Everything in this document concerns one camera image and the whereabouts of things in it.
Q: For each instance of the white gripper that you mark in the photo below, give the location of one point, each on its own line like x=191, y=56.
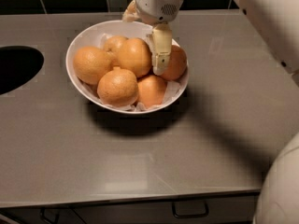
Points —
x=154, y=8

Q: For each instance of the back small orange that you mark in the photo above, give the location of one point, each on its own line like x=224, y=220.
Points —
x=112, y=46

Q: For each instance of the white ceramic bowl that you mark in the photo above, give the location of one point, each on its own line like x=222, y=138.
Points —
x=128, y=29

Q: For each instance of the dark sink basin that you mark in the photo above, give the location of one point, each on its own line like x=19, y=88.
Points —
x=18, y=65

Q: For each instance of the black drawer handle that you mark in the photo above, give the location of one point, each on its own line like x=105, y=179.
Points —
x=189, y=209

